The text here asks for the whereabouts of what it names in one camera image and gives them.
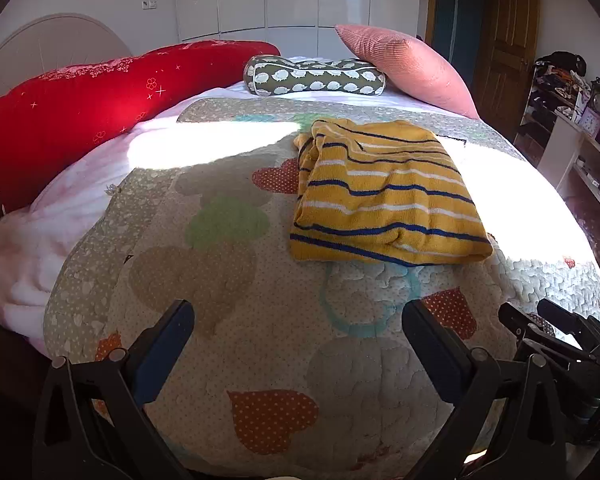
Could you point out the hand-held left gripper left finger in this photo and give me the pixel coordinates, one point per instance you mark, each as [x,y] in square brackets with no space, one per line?
[166,355]

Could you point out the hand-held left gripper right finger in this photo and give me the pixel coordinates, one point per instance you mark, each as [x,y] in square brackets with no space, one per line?
[436,355]

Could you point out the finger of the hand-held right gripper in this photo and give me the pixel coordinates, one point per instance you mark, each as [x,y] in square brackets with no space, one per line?
[572,321]
[522,324]

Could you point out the yellow striped knit sweater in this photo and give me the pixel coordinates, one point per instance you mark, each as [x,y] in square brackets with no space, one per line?
[390,195]

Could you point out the quilted heart-pattern bed cover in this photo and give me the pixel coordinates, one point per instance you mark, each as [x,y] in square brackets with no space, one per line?
[280,310]

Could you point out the white shelf unit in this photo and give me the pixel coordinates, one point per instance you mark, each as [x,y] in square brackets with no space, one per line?
[555,135]

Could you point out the black bag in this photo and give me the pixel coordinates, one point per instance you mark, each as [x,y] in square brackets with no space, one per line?
[565,62]

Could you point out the long red pillow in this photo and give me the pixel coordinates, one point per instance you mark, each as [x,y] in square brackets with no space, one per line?
[80,105]

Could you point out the brown wooden door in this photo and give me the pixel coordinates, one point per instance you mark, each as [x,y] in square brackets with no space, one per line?
[505,50]

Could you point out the green hedgehog-print pillow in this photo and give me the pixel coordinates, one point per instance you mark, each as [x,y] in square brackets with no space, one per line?
[320,77]

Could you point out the white round headboard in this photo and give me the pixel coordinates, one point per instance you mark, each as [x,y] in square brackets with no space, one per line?
[45,45]

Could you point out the white wall socket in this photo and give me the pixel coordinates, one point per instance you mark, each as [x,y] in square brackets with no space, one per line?
[148,4]

